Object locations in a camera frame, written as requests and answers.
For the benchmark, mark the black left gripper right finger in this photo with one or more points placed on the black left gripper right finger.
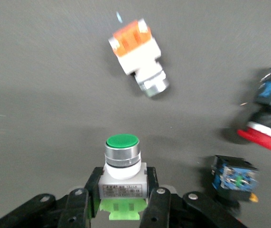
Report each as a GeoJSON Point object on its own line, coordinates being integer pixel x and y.
{"type": "Point", "coordinates": [163, 209]}

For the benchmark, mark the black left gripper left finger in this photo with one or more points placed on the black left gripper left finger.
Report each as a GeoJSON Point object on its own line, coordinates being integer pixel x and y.
{"type": "Point", "coordinates": [76, 209]}

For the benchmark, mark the green-base white push button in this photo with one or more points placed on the green-base white push button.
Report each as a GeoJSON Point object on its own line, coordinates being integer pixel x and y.
{"type": "Point", "coordinates": [122, 166]}

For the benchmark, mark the orange-base white push button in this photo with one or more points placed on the orange-base white push button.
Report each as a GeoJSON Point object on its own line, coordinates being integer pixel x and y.
{"type": "Point", "coordinates": [137, 59]}

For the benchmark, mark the red mushroom push button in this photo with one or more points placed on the red mushroom push button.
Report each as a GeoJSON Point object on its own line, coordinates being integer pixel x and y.
{"type": "Point", "coordinates": [235, 178]}
{"type": "Point", "coordinates": [268, 118]}

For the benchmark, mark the dark gray table mat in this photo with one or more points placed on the dark gray table mat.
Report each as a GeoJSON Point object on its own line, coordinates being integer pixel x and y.
{"type": "Point", "coordinates": [42, 83]}

